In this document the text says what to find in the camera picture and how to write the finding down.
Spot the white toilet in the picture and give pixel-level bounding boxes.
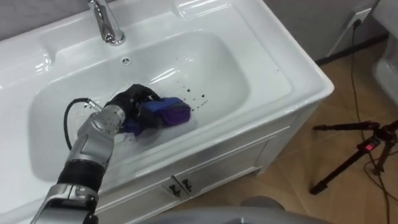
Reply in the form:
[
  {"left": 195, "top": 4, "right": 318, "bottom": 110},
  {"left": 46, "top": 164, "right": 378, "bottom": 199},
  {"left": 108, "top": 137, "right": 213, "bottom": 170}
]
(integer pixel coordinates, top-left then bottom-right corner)
[{"left": 371, "top": 0, "right": 398, "bottom": 106}]

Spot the black tripod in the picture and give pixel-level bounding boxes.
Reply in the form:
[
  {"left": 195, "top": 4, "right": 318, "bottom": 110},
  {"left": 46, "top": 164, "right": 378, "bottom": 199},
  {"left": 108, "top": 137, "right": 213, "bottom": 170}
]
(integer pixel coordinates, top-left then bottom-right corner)
[{"left": 308, "top": 119, "right": 398, "bottom": 196}]

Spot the blue purple cleaning cloth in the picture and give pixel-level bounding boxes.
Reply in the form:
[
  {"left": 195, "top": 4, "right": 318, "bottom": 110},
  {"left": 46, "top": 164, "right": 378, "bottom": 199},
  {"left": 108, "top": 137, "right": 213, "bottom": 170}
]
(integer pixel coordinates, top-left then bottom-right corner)
[{"left": 119, "top": 96, "right": 192, "bottom": 137}]

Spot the white sink cabinet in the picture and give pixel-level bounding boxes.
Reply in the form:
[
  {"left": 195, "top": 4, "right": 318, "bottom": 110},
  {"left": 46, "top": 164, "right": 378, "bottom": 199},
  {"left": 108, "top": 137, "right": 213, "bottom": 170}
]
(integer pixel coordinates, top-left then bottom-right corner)
[{"left": 0, "top": 0, "right": 335, "bottom": 224}]

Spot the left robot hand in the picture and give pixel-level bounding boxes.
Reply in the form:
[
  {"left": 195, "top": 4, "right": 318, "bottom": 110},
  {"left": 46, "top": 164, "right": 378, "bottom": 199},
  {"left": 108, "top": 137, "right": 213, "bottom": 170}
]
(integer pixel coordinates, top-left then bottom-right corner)
[{"left": 104, "top": 83, "right": 164, "bottom": 131}]

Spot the black power cable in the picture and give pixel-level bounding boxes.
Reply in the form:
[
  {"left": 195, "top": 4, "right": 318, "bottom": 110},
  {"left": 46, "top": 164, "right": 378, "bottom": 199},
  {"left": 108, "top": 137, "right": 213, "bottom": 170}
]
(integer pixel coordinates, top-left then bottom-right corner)
[{"left": 351, "top": 19, "right": 398, "bottom": 224}]

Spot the white wall socket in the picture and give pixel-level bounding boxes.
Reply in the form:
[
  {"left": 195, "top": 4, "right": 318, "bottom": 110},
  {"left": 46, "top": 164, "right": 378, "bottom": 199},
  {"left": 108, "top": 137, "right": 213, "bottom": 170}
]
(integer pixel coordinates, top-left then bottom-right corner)
[{"left": 345, "top": 7, "right": 373, "bottom": 30}]

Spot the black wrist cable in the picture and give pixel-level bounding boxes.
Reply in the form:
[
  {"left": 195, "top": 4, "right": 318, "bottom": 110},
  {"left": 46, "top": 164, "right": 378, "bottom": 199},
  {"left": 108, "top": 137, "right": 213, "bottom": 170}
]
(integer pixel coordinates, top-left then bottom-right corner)
[{"left": 63, "top": 98, "right": 103, "bottom": 151}]

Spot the chrome faucet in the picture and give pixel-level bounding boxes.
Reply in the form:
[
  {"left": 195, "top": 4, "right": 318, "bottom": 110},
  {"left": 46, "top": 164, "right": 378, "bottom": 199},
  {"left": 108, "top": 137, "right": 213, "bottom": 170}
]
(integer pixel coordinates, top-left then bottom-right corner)
[{"left": 87, "top": 0, "right": 126, "bottom": 47}]

